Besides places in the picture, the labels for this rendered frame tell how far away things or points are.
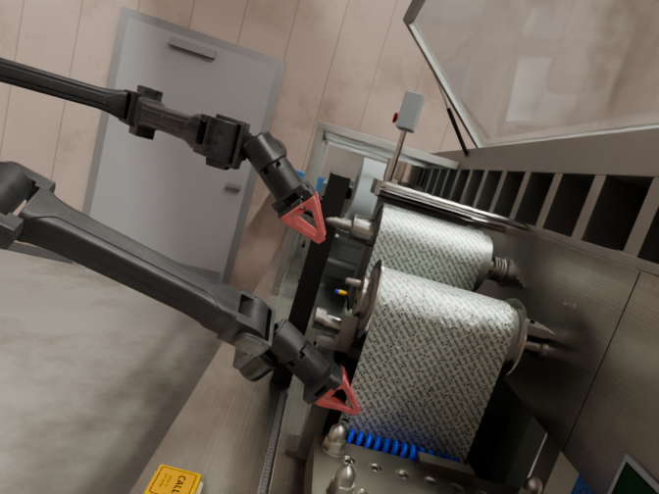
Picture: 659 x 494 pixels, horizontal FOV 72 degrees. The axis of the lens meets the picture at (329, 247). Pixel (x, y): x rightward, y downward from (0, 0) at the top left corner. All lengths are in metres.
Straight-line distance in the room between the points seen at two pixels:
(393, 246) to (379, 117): 3.34
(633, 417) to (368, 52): 3.87
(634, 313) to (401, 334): 0.33
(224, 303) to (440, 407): 0.41
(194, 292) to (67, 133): 3.76
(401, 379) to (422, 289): 0.16
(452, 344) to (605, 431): 0.24
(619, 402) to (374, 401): 0.36
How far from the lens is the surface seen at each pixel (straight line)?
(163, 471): 0.84
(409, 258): 0.99
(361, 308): 0.78
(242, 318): 0.70
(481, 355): 0.82
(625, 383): 0.75
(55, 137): 4.42
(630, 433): 0.73
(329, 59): 4.22
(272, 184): 0.77
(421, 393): 0.83
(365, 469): 0.78
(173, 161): 4.13
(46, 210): 0.68
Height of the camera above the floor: 1.46
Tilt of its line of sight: 10 degrees down
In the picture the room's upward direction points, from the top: 17 degrees clockwise
